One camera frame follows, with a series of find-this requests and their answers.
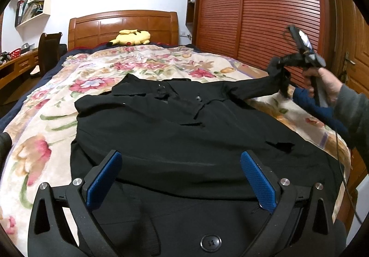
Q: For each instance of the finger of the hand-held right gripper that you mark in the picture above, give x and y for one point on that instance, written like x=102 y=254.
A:
x=278 y=62

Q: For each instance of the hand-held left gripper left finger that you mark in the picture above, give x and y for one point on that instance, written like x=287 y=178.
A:
x=105 y=179

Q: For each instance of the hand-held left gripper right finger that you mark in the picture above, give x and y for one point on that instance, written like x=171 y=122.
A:
x=259 y=185

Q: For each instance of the black coat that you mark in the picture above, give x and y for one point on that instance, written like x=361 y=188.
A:
x=173 y=136

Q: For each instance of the person's right forearm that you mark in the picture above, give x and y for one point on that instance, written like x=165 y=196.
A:
x=354 y=118

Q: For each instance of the person's right hand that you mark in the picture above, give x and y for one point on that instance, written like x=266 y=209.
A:
x=328 y=81

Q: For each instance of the wooden door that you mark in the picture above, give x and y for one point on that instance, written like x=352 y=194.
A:
x=357 y=40

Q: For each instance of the wooden slatted wardrobe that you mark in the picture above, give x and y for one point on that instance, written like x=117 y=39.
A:
x=245 y=14

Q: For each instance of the navy blue cloth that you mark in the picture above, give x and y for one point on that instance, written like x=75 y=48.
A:
x=325 y=115

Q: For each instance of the floral blanket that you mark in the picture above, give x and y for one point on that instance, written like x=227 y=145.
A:
x=43 y=118

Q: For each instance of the dark wooden chair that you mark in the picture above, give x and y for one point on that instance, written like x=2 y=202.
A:
x=49 y=52

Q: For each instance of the wooden desk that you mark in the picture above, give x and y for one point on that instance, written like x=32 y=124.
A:
x=14 y=68

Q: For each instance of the yellow plush toy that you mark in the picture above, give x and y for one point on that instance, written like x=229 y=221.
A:
x=132 y=37

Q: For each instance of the wooden bed headboard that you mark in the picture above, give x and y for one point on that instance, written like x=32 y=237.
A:
x=101 y=26

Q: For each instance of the red basket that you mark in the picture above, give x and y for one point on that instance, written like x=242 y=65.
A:
x=16 y=52

